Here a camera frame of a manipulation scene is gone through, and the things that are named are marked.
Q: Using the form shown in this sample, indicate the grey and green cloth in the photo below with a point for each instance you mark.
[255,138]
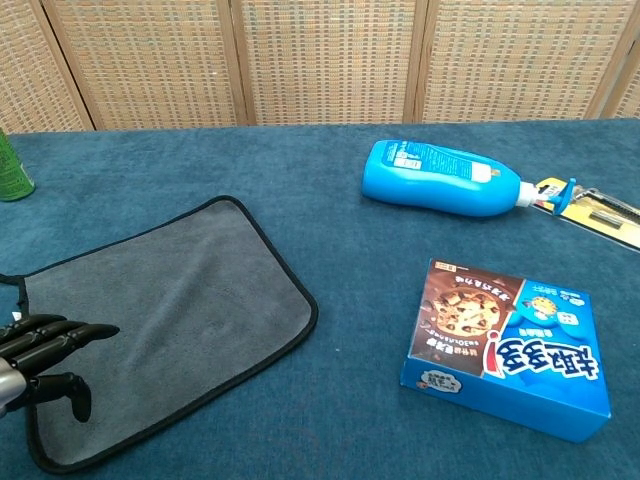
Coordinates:
[190,310]

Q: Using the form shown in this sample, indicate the green drink can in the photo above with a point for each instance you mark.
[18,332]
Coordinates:
[12,170]

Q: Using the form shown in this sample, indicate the blue cookie box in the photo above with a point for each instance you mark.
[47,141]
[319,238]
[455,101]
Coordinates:
[505,350]

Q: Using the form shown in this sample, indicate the blue carpet table cover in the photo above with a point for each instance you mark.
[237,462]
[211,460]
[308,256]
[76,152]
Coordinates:
[320,165]

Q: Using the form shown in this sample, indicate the yellow razor blister pack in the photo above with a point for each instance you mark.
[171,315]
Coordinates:
[600,217]

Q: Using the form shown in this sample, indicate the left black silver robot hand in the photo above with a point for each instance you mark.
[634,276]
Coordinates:
[40,340]

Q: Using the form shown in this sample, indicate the woven bamboo folding screen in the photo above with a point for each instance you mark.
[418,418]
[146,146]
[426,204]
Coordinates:
[320,60]

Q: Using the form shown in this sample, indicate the blue detergent bottle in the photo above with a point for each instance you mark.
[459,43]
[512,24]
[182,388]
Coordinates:
[430,185]

